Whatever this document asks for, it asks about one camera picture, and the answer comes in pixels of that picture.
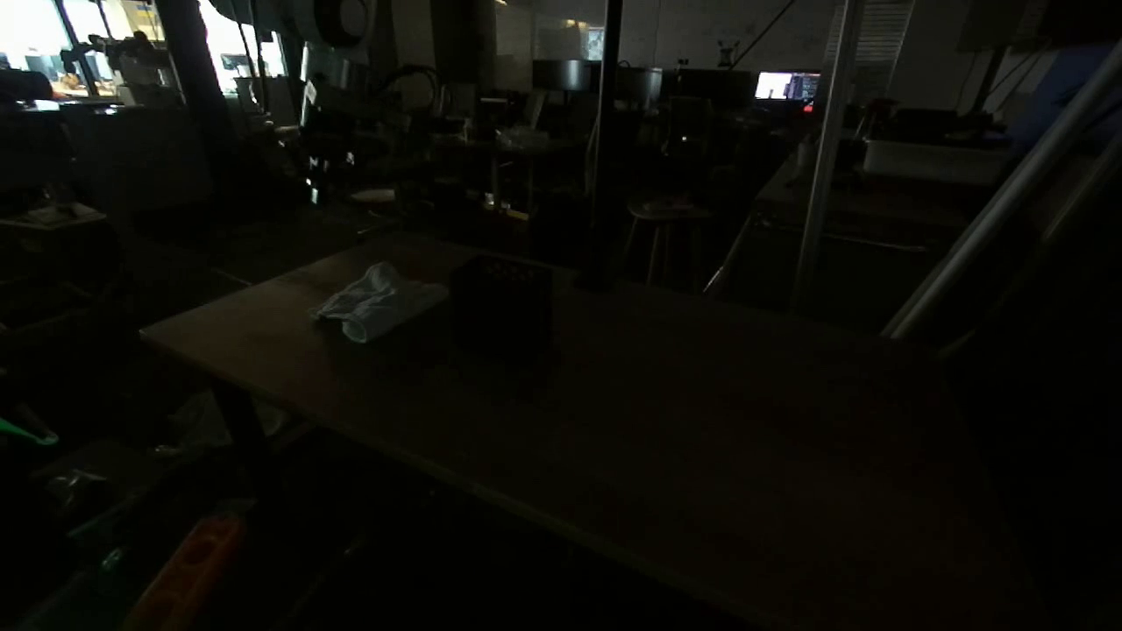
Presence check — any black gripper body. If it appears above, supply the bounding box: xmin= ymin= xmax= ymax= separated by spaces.
xmin=284 ymin=117 xmax=354 ymax=210

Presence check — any white terry towel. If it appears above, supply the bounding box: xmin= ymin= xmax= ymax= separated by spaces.
xmin=308 ymin=255 xmax=452 ymax=350

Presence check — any black box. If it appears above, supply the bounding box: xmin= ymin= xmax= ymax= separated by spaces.
xmin=449 ymin=253 xmax=557 ymax=350

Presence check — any dark vertical pole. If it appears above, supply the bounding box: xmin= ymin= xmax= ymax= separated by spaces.
xmin=581 ymin=0 xmax=629 ymax=295

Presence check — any wooden stool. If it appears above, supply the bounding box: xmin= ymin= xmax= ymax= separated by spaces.
xmin=617 ymin=196 xmax=712 ymax=290

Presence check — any orange tool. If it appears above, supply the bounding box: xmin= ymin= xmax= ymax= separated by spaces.
xmin=119 ymin=512 xmax=253 ymax=631

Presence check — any lit computer monitor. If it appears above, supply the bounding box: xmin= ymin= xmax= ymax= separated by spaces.
xmin=750 ymin=65 xmax=823 ymax=104

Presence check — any light metal pole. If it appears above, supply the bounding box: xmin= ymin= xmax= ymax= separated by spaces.
xmin=792 ymin=0 xmax=861 ymax=312

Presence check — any green handle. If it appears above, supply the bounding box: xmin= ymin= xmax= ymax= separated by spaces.
xmin=0 ymin=415 xmax=59 ymax=457

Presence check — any slanted metal rail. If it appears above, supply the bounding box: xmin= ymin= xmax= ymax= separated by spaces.
xmin=879 ymin=38 xmax=1122 ymax=344

